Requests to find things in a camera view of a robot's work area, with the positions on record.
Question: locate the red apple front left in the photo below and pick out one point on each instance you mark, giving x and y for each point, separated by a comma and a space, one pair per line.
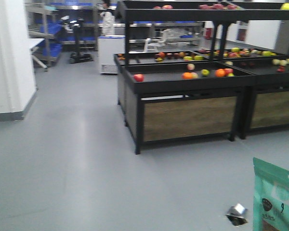
138, 77

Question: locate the teal goji berry bag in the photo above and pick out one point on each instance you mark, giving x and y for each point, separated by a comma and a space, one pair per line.
271, 197

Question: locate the white chest freezer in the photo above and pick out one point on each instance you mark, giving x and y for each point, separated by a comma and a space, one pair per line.
107, 47

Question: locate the black fruit display stand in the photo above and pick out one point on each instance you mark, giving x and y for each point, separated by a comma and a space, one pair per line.
165, 107

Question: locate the orange fruit front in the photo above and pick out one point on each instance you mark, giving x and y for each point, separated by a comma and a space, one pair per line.
187, 75

